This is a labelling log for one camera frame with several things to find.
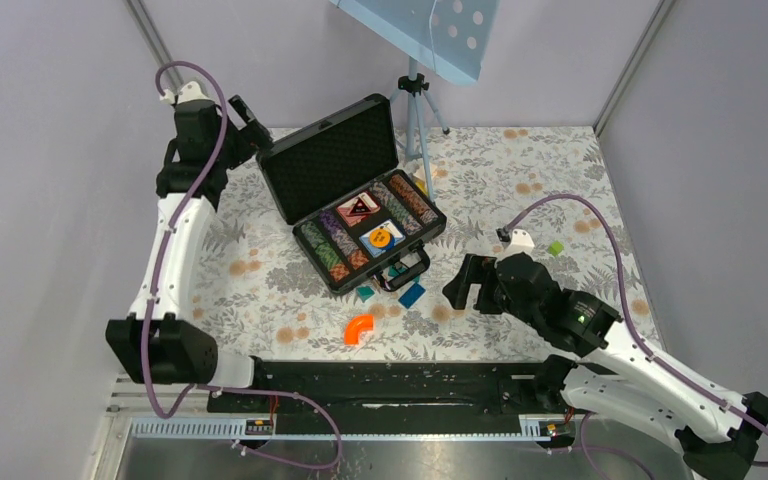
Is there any blue card deck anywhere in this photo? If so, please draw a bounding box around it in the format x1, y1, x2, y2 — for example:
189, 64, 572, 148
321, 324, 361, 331
357, 219, 406, 258

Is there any blue small blind button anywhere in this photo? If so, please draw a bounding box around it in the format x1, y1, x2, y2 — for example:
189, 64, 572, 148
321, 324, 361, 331
371, 240, 395, 256

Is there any yellow big blind button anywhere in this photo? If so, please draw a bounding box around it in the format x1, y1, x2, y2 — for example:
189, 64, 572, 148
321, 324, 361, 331
368, 228, 393, 246

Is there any orange curved toy block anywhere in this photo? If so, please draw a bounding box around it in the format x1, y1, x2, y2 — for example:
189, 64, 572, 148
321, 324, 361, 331
343, 314, 375, 346

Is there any black all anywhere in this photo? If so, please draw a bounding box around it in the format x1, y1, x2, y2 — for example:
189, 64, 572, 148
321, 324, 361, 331
338, 194, 379, 225

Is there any black poker set case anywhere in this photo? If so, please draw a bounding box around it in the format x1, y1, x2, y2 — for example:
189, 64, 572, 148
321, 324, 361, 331
257, 93, 447, 295

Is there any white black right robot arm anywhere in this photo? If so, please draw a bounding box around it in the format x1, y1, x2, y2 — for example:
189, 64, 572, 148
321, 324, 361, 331
443, 253, 768, 479

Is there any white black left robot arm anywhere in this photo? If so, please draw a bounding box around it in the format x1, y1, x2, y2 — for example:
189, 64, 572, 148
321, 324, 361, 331
105, 95, 272, 411

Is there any green toy cube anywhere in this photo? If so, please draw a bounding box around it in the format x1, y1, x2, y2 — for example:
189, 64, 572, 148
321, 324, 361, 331
547, 241, 564, 256

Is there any floral table mat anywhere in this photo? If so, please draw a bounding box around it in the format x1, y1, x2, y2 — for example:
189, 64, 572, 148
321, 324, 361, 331
191, 127, 659, 362

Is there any blue toy brick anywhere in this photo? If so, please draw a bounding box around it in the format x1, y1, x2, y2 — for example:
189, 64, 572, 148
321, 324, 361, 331
398, 283, 426, 309

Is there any orange blue chip row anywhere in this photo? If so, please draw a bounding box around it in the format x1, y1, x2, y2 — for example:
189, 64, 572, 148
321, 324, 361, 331
388, 174, 439, 225

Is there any teal triangular toy block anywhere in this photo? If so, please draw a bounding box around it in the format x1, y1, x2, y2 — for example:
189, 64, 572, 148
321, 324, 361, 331
355, 286, 375, 302

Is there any red yellow chip row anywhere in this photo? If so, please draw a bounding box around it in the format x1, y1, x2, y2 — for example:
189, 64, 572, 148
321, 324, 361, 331
328, 249, 369, 283

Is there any red card deck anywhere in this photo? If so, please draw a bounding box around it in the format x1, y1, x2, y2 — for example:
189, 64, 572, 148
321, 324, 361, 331
336, 191, 381, 227

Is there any green chip row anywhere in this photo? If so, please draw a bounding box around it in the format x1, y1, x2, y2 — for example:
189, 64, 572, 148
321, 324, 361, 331
300, 222, 350, 282

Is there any blue tripod stand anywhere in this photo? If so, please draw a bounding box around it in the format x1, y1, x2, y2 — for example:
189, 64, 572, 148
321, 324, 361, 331
389, 57, 450, 203

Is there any blue perforated board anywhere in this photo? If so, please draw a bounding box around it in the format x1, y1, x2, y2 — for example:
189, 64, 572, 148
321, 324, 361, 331
333, 0, 499, 86

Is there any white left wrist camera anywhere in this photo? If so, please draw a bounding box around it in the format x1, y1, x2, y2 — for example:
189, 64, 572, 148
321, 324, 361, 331
159, 80, 213, 106

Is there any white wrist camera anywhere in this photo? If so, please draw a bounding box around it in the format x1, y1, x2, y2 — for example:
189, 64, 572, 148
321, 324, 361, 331
503, 229, 535, 255
159, 80, 213, 106

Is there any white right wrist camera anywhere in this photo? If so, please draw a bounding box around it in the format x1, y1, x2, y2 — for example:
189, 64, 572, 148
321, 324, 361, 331
503, 229, 535, 255

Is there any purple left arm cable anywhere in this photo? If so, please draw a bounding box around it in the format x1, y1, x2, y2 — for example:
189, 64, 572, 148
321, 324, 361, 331
140, 60, 344, 472

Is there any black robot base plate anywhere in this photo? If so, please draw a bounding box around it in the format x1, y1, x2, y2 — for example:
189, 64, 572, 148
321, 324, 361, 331
207, 361, 570, 437

